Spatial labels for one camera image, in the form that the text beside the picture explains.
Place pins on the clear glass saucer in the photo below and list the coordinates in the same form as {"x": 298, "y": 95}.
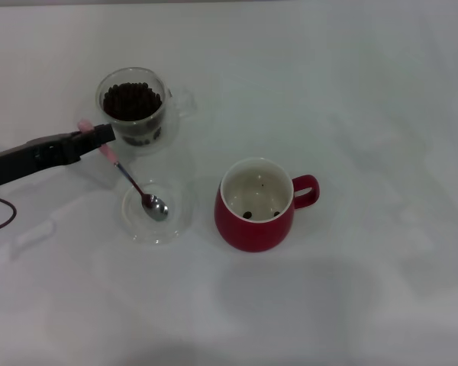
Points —
{"x": 175, "y": 221}

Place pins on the double-wall glass cup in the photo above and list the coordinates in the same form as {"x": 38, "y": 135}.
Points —
{"x": 179, "y": 103}

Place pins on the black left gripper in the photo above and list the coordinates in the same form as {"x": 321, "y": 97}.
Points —
{"x": 26, "y": 158}

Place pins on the coffee beans pile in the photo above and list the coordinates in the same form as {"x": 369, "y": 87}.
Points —
{"x": 131, "y": 101}

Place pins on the red ceramic mug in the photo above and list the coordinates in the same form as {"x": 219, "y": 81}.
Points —
{"x": 248, "y": 232}

